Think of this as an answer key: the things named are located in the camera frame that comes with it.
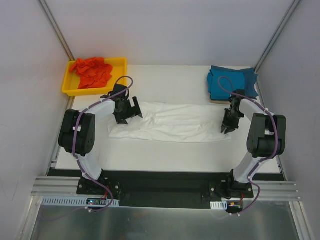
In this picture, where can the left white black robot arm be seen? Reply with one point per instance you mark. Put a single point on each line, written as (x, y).
(78, 135)

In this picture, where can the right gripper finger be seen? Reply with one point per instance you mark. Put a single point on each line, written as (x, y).
(223, 128)
(229, 130)

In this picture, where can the orange t shirt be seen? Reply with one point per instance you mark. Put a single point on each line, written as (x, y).
(93, 72)

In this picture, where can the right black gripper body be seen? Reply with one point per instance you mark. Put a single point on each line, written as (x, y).
(230, 122)

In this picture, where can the yellow plastic bin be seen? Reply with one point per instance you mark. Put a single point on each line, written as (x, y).
(71, 80)

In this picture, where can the aluminium frame post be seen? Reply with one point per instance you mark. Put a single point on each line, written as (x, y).
(277, 33)
(56, 29)

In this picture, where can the right aluminium frame post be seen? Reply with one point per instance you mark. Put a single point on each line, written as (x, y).
(277, 33)

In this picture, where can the right grey cable duct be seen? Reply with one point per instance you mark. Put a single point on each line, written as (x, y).
(219, 205)

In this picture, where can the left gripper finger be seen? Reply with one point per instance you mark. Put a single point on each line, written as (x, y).
(136, 109)
(121, 122)

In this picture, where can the left aluminium frame post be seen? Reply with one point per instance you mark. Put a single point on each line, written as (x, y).
(56, 29)

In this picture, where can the folded blue t shirt stack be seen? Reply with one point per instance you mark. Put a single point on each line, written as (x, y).
(231, 80)

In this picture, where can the grey cable duct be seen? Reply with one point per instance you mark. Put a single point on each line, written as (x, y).
(67, 201)
(219, 205)

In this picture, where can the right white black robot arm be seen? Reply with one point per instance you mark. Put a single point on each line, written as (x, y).
(266, 138)

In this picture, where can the front aluminium rail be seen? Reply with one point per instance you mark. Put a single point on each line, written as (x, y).
(285, 191)

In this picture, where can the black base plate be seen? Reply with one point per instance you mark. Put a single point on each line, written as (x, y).
(150, 189)

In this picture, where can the left grey cable duct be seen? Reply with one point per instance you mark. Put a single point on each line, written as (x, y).
(67, 201)

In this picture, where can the white t shirt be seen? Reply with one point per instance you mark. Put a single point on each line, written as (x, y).
(175, 123)

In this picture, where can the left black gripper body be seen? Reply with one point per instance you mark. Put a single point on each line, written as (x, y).
(127, 111)

